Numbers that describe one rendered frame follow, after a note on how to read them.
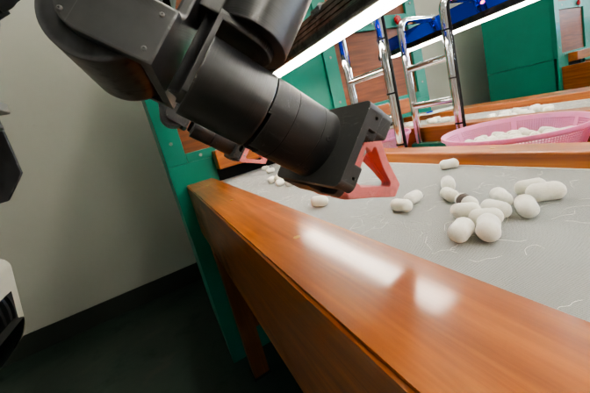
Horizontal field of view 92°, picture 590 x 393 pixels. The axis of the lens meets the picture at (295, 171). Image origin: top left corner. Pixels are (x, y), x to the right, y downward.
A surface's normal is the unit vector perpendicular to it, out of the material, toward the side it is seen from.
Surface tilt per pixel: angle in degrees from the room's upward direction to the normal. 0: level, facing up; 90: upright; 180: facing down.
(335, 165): 49
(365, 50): 90
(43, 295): 90
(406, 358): 0
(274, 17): 92
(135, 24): 79
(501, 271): 0
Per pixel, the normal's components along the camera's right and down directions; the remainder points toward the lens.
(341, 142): -0.80, -0.40
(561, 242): -0.25, -0.95
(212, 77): 0.40, 0.16
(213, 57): 0.52, -0.14
